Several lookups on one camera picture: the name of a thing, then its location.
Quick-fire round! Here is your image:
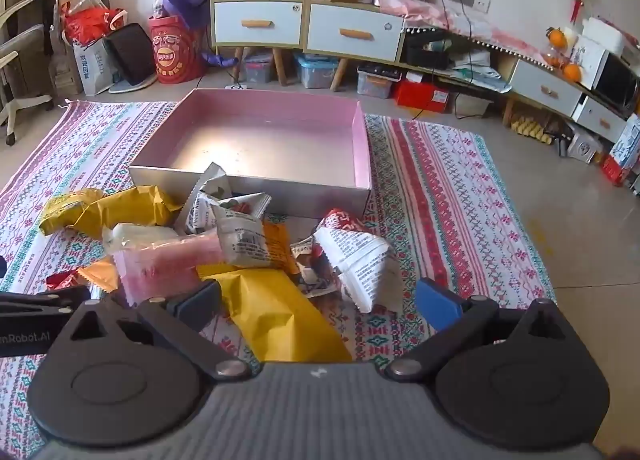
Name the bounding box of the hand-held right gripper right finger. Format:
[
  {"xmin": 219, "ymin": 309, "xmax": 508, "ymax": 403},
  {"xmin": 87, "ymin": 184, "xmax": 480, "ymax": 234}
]
[{"xmin": 385, "ymin": 277, "xmax": 577, "ymax": 383}]

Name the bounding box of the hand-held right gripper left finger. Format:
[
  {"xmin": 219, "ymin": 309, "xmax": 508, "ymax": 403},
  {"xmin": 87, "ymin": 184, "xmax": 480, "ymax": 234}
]
[{"xmin": 62, "ymin": 281, "xmax": 252, "ymax": 382}]

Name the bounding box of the small red snack packet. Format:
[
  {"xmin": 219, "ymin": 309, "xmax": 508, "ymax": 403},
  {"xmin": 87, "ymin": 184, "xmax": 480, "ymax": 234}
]
[{"xmin": 46, "ymin": 272, "xmax": 90, "ymax": 291}]

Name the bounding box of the pink snack packet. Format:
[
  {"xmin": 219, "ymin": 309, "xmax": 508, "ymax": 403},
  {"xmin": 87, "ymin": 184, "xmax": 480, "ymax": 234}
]
[{"xmin": 112, "ymin": 232, "xmax": 224, "ymax": 297}]

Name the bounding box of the orange snack packet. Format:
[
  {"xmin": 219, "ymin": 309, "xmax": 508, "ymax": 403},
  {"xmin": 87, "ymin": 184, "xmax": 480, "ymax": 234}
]
[
  {"xmin": 262, "ymin": 222, "xmax": 302, "ymax": 276},
  {"xmin": 77, "ymin": 260, "xmax": 121, "ymax": 294}
]

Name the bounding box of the large yellow snack packet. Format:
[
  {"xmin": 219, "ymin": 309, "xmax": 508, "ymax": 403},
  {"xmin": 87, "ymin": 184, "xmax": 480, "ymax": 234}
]
[{"xmin": 197, "ymin": 265, "xmax": 353, "ymax": 363}]

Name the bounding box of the white black-print snack packet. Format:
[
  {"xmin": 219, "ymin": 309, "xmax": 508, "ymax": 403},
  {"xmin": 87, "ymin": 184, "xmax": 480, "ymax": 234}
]
[{"xmin": 210, "ymin": 192, "xmax": 274, "ymax": 269}]

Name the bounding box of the white text-printed snack packet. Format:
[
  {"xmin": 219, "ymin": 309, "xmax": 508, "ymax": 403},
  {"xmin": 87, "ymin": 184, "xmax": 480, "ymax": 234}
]
[{"xmin": 312, "ymin": 227, "xmax": 403, "ymax": 314}]

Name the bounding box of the white crinkled snack packet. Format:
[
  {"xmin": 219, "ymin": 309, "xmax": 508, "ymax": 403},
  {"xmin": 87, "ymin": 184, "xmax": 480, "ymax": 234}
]
[{"xmin": 174, "ymin": 162, "xmax": 233, "ymax": 236}]

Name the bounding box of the white picture-print snack packet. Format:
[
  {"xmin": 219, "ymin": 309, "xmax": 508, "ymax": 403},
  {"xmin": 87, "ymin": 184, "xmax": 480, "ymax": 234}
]
[{"xmin": 292, "ymin": 240, "xmax": 343, "ymax": 298}]

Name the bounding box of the pink cardboard box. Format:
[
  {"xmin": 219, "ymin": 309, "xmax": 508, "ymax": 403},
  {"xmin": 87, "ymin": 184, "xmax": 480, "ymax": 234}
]
[{"xmin": 128, "ymin": 88, "xmax": 373, "ymax": 219}]

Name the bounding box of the patterned woven mat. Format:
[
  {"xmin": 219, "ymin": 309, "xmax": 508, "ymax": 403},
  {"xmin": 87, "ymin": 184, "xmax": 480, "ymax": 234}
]
[{"xmin": 0, "ymin": 99, "xmax": 558, "ymax": 443}]

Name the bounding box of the yellow ridged object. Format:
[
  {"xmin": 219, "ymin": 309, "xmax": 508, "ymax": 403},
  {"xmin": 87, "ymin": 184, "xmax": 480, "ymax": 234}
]
[{"xmin": 510, "ymin": 115, "xmax": 553, "ymax": 145}]

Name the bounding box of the stack of books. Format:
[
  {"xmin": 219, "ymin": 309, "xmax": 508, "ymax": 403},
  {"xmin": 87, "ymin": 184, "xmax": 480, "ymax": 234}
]
[{"xmin": 52, "ymin": 55, "xmax": 83, "ymax": 96}]

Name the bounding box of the red flat box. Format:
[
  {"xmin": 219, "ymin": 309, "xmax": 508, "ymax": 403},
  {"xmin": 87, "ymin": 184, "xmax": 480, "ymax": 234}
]
[{"xmin": 394, "ymin": 80, "xmax": 451, "ymax": 114}]

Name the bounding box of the small white carton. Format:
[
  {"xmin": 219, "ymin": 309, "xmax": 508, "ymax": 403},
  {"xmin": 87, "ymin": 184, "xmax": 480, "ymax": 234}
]
[{"xmin": 567, "ymin": 132, "xmax": 603, "ymax": 164}]

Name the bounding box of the white shopping bag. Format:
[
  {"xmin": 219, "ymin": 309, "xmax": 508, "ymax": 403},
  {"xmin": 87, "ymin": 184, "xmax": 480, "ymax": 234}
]
[{"xmin": 72, "ymin": 37, "xmax": 121, "ymax": 96}]

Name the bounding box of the white flat pad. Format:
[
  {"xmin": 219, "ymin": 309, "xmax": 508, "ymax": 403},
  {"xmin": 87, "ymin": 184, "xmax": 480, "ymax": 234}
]
[{"xmin": 109, "ymin": 72, "xmax": 158, "ymax": 93}]

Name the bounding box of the small red box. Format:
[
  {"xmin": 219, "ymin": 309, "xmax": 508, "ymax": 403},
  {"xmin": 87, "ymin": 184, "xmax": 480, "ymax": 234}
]
[{"xmin": 601, "ymin": 155, "xmax": 631, "ymax": 186}]

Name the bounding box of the white office chair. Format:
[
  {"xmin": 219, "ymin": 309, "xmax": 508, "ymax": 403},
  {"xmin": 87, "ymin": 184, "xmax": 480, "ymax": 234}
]
[{"xmin": 0, "ymin": 22, "xmax": 55, "ymax": 146}]

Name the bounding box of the black-lid storage box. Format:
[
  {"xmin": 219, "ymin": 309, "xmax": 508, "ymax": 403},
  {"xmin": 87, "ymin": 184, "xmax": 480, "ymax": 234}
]
[{"xmin": 356, "ymin": 65, "xmax": 401, "ymax": 100}]

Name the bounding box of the pile of papers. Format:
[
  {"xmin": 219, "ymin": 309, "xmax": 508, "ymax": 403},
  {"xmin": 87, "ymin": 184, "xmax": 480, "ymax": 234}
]
[{"xmin": 447, "ymin": 47, "xmax": 513, "ymax": 93}]

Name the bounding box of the clear storage box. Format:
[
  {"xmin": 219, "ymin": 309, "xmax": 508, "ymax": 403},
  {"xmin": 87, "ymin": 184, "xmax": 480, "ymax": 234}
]
[{"xmin": 243, "ymin": 52, "xmax": 275, "ymax": 86}]

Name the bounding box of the low wooden cabinet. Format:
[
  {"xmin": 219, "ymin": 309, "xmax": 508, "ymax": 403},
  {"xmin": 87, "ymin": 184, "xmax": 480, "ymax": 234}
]
[{"xmin": 400, "ymin": 22, "xmax": 640, "ymax": 146}]

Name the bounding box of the blue and white carton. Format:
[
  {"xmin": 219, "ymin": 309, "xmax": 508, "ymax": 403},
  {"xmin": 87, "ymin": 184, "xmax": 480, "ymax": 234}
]
[{"xmin": 611, "ymin": 114, "xmax": 640, "ymax": 176}]

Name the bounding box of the black ribbed case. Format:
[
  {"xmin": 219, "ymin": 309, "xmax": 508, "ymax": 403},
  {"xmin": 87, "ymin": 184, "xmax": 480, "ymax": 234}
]
[{"xmin": 104, "ymin": 22, "xmax": 157, "ymax": 87}]

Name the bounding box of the black basket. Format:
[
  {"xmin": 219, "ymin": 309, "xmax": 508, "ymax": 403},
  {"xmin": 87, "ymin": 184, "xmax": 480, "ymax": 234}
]
[{"xmin": 404, "ymin": 31, "xmax": 451, "ymax": 70}]

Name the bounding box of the red round bucket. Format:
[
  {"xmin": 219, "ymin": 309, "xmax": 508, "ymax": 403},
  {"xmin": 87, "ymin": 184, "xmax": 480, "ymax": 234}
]
[{"xmin": 147, "ymin": 15, "xmax": 208, "ymax": 86}]

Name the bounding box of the red plastic bag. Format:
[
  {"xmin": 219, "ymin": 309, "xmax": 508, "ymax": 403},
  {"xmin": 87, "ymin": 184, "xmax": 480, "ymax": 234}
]
[{"xmin": 61, "ymin": 7, "xmax": 128, "ymax": 46}]

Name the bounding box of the blue-lid storage box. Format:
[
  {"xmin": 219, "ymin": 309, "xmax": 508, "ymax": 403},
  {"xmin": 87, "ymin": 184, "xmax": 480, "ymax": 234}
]
[{"xmin": 294, "ymin": 54, "xmax": 340, "ymax": 89}]

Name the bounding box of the microwave oven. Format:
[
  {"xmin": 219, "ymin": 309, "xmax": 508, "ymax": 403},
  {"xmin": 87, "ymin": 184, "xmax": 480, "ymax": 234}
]
[{"xmin": 570, "ymin": 35, "xmax": 640, "ymax": 118}]

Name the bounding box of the pink cloth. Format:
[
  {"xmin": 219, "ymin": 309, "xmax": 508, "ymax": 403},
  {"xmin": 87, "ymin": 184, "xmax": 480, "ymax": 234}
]
[{"xmin": 372, "ymin": 0, "xmax": 556, "ymax": 66}]

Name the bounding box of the white cabinet drawer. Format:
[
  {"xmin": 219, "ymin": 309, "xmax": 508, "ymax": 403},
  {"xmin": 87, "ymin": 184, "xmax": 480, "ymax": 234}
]
[
  {"xmin": 306, "ymin": 4, "xmax": 405, "ymax": 62},
  {"xmin": 214, "ymin": 1, "xmax": 302, "ymax": 45}
]

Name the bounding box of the white foam box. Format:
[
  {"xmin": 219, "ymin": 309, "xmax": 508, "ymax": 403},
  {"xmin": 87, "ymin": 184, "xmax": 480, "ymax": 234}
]
[{"xmin": 582, "ymin": 17, "xmax": 627, "ymax": 57}]

